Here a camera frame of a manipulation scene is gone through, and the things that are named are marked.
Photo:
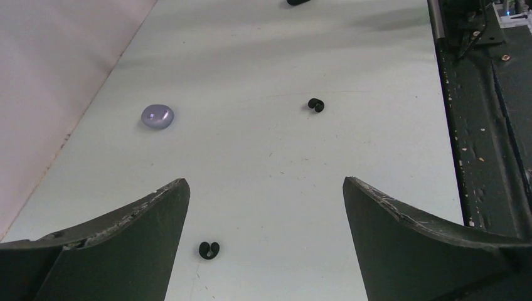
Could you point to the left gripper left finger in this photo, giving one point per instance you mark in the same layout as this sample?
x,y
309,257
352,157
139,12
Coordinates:
x,y
126,254

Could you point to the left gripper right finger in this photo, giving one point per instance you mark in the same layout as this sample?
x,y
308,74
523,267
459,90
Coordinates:
x,y
405,253

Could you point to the purple charging case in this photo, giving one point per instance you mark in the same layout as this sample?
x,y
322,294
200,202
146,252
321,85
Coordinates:
x,y
157,116

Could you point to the black charging case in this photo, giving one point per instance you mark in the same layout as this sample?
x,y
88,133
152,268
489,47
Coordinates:
x,y
296,2

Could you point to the black earbud left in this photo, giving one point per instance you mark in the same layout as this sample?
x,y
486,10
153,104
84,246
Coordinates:
x,y
208,251

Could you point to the right controller board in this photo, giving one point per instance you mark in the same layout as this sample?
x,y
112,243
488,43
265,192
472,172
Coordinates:
x,y
513,13

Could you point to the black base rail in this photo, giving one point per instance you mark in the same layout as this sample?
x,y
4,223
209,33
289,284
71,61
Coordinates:
x,y
485,74

